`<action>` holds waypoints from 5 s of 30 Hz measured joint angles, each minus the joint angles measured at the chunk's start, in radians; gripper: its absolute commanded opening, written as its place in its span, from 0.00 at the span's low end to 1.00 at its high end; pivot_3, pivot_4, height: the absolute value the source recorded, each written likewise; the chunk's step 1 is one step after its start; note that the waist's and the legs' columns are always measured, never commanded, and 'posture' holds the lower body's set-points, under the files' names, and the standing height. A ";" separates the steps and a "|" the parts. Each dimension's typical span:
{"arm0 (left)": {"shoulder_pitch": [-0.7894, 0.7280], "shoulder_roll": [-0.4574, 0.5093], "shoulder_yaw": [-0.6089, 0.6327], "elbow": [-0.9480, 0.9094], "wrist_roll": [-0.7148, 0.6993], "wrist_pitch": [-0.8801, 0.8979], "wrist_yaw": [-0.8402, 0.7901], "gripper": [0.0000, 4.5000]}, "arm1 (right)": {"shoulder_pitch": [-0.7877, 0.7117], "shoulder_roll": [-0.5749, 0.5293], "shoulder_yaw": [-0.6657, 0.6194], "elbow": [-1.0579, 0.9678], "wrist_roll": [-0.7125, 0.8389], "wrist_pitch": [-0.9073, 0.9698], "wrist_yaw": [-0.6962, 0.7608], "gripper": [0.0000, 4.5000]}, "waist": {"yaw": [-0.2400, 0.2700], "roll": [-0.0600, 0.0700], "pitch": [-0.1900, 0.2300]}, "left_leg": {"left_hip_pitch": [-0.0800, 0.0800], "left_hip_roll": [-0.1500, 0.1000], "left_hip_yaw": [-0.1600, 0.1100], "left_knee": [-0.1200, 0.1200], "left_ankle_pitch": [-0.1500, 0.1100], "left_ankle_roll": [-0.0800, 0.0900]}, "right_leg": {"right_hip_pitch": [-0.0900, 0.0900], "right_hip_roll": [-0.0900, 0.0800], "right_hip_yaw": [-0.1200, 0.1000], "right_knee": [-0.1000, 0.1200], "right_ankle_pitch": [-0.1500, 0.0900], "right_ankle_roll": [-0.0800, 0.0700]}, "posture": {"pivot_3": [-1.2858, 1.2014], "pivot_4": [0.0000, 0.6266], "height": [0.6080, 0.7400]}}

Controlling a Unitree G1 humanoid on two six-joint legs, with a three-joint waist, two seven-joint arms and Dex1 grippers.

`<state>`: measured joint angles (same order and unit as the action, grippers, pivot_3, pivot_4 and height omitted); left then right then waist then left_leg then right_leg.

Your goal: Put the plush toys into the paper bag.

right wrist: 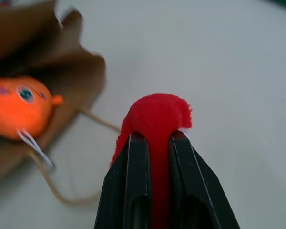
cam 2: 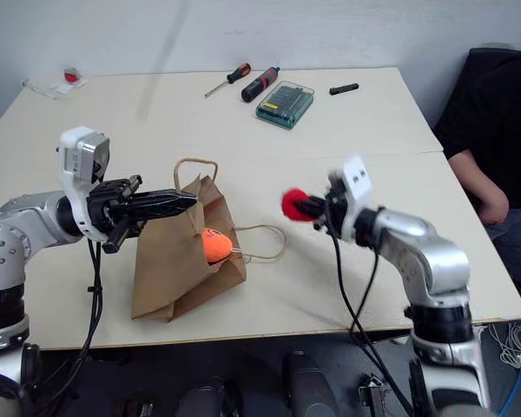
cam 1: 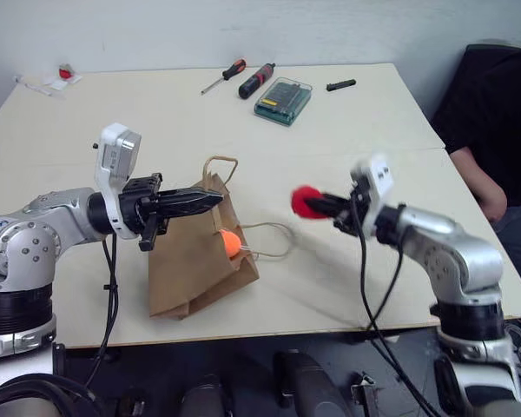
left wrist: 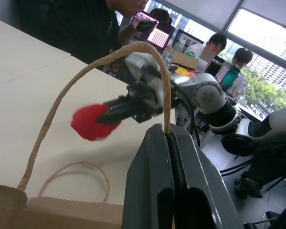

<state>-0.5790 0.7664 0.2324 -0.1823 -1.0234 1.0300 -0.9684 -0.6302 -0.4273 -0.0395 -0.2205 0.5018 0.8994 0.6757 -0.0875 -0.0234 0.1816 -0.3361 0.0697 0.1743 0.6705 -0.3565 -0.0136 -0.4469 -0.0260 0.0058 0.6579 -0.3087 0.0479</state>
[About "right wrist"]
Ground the green object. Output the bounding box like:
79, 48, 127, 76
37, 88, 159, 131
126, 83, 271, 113
262, 0, 286, 13

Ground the red plush toy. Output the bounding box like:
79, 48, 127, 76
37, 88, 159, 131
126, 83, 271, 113
109, 92, 194, 229

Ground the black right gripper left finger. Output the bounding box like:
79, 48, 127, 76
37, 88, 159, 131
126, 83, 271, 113
93, 132, 153, 229

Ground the orange plush toy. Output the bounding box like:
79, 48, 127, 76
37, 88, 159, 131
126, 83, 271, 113
0, 72, 64, 170

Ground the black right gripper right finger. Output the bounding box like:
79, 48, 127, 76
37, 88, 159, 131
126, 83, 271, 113
167, 130, 240, 229

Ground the brown paper bag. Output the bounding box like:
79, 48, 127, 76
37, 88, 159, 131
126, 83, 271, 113
0, 0, 122, 208

